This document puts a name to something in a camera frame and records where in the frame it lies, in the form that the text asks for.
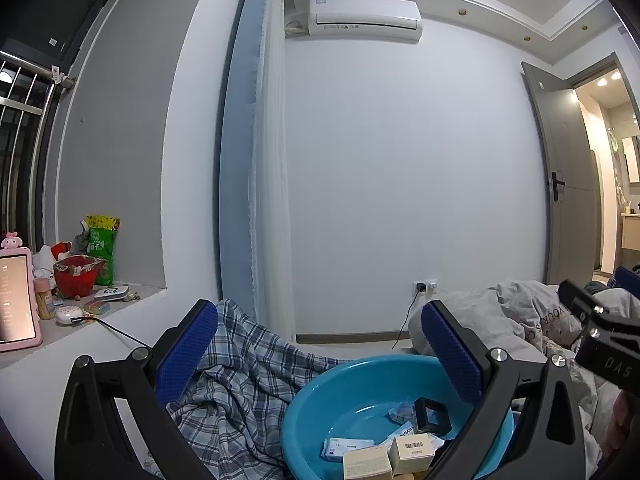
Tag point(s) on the barred window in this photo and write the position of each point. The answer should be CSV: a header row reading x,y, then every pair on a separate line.
x,y
30,85

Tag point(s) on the toothpick jar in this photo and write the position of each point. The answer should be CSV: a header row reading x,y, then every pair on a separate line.
x,y
45,302

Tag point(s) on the grey duvet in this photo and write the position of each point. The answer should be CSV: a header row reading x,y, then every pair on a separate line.
x,y
520,310

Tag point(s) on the blue grey curtain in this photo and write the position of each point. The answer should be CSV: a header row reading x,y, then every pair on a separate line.
x,y
237,160

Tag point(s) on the white round device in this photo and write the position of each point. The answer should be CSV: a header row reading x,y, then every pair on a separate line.
x,y
67,315

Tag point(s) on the white air conditioner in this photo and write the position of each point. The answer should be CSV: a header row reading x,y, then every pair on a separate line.
x,y
365,12

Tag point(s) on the black square box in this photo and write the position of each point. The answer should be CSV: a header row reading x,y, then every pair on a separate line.
x,y
425,422

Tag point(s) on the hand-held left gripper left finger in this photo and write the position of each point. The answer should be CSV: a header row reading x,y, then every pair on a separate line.
x,y
187,350

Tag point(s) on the wall mirror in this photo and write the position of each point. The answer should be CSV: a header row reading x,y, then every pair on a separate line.
x,y
632,160

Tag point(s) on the pink plush figure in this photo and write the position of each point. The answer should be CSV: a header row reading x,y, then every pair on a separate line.
x,y
11,242

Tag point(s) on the cream box with barcode label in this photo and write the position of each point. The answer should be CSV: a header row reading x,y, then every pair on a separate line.
x,y
412,452

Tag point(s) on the small orange teal box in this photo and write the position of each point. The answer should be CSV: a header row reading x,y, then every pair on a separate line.
x,y
97,308

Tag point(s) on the blue plaid shirt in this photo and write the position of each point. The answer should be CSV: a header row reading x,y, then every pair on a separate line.
x,y
250,385

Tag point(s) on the white wall socket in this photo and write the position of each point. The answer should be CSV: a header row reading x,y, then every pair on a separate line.
x,y
430,285

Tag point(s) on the white grey gadget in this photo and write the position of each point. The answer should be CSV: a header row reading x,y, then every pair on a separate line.
x,y
111,292

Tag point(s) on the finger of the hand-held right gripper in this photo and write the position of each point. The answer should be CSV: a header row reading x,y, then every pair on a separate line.
x,y
629,280
582,302

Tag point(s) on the red white bag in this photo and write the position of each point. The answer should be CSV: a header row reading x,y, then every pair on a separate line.
x,y
61,251

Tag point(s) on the plain cream cardboard box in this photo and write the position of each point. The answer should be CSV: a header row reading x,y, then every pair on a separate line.
x,y
365,465

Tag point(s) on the small light blue packet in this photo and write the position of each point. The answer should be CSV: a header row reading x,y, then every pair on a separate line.
x,y
347,450

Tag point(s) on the green snack bag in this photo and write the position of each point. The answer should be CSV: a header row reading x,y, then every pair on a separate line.
x,y
102,245

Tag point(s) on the grey door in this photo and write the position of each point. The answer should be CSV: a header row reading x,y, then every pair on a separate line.
x,y
565,150

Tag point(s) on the small printed sachet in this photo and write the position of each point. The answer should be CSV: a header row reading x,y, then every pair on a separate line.
x,y
402,414

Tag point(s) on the sheer white curtain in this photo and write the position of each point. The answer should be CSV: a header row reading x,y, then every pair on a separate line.
x,y
270,185

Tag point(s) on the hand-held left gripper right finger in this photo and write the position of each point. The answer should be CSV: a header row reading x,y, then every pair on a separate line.
x,y
450,350

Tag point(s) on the blue plastic basin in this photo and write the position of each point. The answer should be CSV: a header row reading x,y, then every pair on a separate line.
x,y
345,395

